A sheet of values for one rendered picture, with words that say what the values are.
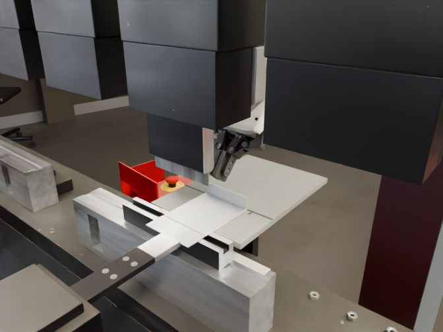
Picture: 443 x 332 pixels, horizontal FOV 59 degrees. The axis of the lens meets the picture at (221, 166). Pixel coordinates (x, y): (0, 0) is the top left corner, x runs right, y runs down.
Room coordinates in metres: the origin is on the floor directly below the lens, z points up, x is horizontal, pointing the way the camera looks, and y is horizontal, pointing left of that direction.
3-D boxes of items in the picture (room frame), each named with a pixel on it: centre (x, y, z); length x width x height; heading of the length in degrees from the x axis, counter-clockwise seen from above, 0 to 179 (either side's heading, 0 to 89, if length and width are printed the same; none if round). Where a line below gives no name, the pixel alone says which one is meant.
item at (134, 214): (0.49, 0.07, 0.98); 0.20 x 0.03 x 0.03; 51
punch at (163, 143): (0.48, 0.05, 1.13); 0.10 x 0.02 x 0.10; 51
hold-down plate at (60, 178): (0.91, 0.49, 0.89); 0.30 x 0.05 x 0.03; 51
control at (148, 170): (1.06, 0.18, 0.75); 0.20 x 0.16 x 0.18; 43
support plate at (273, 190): (0.59, -0.04, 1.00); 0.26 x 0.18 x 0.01; 141
